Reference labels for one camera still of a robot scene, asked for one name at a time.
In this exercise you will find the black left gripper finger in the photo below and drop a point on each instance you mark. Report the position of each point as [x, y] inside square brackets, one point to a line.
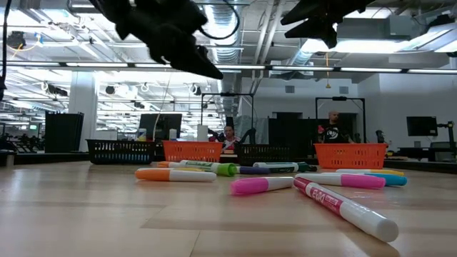
[194, 57]
[182, 68]

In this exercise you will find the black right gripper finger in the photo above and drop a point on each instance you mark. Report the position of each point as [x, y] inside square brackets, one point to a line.
[310, 29]
[307, 12]

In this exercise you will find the light green Expo marker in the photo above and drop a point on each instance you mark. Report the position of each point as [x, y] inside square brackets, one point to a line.
[228, 169]

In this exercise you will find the white marker pink cap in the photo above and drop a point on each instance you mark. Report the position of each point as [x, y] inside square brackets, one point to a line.
[250, 186]
[360, 181]

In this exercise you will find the long thin red marker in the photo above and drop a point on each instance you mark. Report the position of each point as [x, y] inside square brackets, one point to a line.
[342, 207]

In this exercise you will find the black background robot arm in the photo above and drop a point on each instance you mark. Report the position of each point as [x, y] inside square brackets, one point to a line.
[250, 133]

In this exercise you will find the long LED light bar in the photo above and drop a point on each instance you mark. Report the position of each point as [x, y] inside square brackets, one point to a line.
[303, 68]

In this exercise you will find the black computer monitor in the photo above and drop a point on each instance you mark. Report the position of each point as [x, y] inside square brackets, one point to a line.
[421, 126]
[164, 125]

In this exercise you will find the white bottle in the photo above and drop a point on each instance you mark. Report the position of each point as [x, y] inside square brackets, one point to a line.
[173, 134]

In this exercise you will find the white paper towel roll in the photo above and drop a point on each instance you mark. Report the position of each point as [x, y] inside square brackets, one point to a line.
[203, 133]

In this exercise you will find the white wipes canister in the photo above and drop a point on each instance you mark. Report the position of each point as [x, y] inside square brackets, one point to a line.
[142, 135]

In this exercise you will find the orange plastic basket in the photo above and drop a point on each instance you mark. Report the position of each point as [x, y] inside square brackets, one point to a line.
[350, 155]
[191, 151]

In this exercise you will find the person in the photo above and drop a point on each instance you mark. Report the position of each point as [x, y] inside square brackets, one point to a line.
[332, 130]
[230, 141]

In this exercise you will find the white marker orange cap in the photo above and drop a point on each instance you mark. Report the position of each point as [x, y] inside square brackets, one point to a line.
[153, 175]
[164, 164]

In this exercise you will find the white marker yellow cap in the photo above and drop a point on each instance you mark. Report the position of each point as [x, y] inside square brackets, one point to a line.
[189, 169]
[385, 172]

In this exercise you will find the black plastic basket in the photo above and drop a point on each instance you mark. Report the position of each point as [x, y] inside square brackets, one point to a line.
[264, 153]
[121, 151]

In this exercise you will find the long thin purple marker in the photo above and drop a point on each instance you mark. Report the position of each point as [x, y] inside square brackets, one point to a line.
[254, 170]

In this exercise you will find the black partition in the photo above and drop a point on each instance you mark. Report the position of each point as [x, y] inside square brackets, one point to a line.
[64, 132]

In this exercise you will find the white marker blue cap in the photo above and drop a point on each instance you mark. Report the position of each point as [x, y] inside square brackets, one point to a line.
[394, 180]

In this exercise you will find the silver ventilation duct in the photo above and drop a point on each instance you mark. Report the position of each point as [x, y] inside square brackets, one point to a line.
[223, 53]

